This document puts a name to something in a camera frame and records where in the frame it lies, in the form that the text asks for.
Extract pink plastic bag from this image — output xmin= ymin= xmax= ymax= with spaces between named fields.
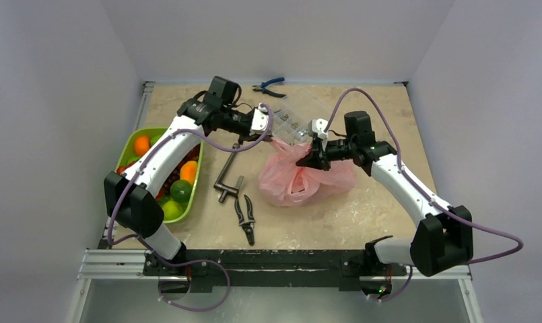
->
xmin=258 ymin=139 xmax=356 ymax=207

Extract fake orange carrot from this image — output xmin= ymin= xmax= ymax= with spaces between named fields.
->
xmin=180 ymin=160 xmax=198 ymax=185

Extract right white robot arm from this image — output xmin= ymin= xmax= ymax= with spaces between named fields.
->
xmin=296 ymin=111 xmax=473 ymax=277

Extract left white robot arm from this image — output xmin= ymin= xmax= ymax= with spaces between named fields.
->
xmin=104 ymin=76 xmax=274 ymax=275

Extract fake dark green lime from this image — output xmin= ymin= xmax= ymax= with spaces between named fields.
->
xmin=170 ymin=180 xmax=193 ymax=203

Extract fake green apple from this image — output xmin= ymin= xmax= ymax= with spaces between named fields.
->
xmin=162 ymin=200 xmax=184 ymax=222

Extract clear compartment screw box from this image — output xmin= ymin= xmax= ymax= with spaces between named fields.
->
xmin=272 ymin=89 xmax=331 ymax=145

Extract dark metal clamp tool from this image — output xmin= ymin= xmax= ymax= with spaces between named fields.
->
xmin=213 ymin=143 xmax=245 ymax=205

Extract green plastic fruit tray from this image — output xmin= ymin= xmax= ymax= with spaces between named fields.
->
xmin=116 ymin=127 xmax=204 ymax=223

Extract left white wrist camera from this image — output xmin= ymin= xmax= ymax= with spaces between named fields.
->
xmin=250 ymin=103 xmax=272 ymax=135

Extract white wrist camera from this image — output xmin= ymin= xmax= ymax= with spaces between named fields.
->
xmin=250 ymin=103 xmax=272 ymax=135
xmin=308 ymin=118 xmax=329 ymax=141

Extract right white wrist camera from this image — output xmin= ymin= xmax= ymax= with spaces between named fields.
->
xmin=308 ymin=118 xmax=329 ymax=141

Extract blue handled pliers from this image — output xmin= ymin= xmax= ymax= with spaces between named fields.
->
xmin=251 ymin=77 xmax=286 ymax=98

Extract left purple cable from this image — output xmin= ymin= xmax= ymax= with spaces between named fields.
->
xmin=106 ymin=103 xmax=275 ymax=313

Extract black handled wire stripper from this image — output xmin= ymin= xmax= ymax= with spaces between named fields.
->
xmin=234 ymin=194 xmax=256 ymax=246

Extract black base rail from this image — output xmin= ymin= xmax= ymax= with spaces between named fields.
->
xmin=143 ymin=249 xmax=407 ymax=294

